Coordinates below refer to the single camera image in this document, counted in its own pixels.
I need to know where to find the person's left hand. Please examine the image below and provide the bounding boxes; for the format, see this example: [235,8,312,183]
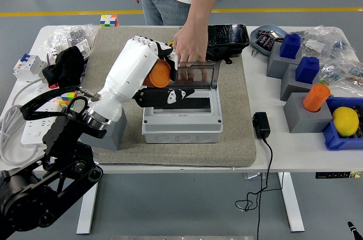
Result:
[172,23,210,82]

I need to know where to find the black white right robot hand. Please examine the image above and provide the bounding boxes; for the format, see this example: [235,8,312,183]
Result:
[347,221,363,240]

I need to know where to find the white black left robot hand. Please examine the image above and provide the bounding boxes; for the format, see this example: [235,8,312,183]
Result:
[87,35,196,125]

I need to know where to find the orange cylinder battery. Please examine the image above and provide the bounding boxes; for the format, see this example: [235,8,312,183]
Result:
[142,59,172,89]
[302,83,332,113]

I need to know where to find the grey cube holder block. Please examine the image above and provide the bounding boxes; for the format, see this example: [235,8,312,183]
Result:
[280,63,320,102]
[266,41,303,79]
[81,108,128,151]
[283,92,333,134]

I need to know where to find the grey electrical box clear lid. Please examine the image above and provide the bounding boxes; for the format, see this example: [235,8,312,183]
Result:
[141,61,224,144]

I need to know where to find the black plastic tray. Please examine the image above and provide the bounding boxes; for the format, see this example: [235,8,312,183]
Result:
[205,23,251,65]

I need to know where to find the white-faced puzzle cube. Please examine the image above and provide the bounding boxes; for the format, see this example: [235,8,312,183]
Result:
[99,14,119,27]

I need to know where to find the black cloth glove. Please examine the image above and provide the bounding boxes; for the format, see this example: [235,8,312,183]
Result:
[42,46,86,90]

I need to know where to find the black table control panel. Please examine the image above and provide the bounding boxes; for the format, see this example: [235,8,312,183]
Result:
[315,171,363,180]

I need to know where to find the white table leg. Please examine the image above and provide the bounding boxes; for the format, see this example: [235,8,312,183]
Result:
[277,171,306,233]
[76,179,100,235]

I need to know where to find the colourful puzzle cube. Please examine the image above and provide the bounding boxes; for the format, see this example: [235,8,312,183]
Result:
[55,91,78,110]

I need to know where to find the clear bag of small parts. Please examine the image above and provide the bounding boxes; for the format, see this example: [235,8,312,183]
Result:
[319,52,363,90]
[45,23,100,62]
[290,25,357,62]

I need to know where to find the dark snack packet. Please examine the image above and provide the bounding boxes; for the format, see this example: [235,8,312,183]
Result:
[262,37,276,51]
[256,30,270,45]

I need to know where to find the blue-grey shallow dish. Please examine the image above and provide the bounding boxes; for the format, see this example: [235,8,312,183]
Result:
[250,23,289,57]

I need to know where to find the blue plastic bin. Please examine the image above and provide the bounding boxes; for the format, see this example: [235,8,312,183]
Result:
[322,96,363,151]

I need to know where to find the blue square block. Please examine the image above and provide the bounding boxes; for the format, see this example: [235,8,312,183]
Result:
[295,56,320,84]
[280,33,302,60]

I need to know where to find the white circuit breaker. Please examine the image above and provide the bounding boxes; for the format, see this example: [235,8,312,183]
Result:
[13,53,48,82]

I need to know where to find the dark packets in bin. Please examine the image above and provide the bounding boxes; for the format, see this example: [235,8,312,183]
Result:
[351,105,363,140]

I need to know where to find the grey-brown mat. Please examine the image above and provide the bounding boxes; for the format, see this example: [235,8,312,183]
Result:
[61,26,258,167]

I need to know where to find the black power adapter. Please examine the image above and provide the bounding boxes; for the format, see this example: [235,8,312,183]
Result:
[252,111,272,140]

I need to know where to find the yellow lemon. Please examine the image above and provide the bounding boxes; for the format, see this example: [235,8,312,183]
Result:
[332,106,360,138]

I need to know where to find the white power strip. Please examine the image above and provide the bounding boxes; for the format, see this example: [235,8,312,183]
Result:
[21,82,62,149]

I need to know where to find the black adapter cord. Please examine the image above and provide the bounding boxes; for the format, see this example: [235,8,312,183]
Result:
[235,136,275,240]

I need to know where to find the silver metal bracket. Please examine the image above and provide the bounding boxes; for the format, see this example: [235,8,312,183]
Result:
[243,172,266,180]

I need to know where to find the white power strip cable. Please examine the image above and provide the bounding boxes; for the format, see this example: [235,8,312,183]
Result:
[0,77,48,167]

